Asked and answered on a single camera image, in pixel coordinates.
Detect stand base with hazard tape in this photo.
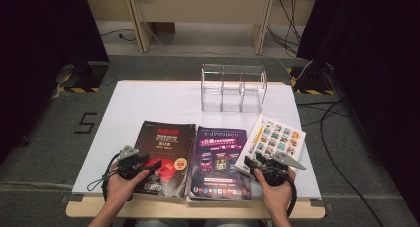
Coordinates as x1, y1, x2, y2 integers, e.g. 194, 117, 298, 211
286, 66, 336, 96
57, 62, 110, 94

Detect clear acrylic book rack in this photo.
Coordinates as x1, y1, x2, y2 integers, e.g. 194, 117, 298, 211
200, 63, 268, 114

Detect black curtain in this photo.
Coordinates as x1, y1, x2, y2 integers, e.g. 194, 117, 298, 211
0, 0, 110, 162
296, 0, 420, 215

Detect black power cables at socket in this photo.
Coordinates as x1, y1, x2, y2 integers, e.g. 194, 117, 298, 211
266, 0, 303, 57

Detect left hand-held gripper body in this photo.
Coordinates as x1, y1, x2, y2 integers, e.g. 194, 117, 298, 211
117, 145, 150, 181

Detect person's left hand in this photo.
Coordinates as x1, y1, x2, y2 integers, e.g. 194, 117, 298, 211
106, 169, 151, 205

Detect white book with colourful pictures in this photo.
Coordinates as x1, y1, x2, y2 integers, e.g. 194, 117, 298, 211
233, 113, 307, 176

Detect long black floor cable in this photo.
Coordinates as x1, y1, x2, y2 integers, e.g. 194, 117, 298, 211
319, 101, 385, 227

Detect purple magazine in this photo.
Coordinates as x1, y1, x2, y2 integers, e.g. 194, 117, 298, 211
186, 126, 252, 201

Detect dark brown and red magazine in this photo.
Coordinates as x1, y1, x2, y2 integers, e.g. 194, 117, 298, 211
132, 120, 197, 200

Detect light wooden table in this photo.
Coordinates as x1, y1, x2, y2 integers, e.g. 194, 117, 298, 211
65, 80, 326, 220

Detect short black floor cable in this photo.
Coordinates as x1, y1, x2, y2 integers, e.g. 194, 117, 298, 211
296, 101, 351, 127

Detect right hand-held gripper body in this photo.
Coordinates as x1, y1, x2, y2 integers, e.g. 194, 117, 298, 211
251, 151, 306, 187

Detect black cable with plug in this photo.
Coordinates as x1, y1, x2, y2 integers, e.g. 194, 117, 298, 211
99, 28, 137, 43

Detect white floor cable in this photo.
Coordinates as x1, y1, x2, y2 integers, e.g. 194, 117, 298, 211
140, 20, 315, 82

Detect person's right hand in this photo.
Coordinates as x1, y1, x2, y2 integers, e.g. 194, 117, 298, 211
253, 167, 296, 218

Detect beige wooden desk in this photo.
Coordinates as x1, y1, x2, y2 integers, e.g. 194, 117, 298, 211
82, 0, 320, 55

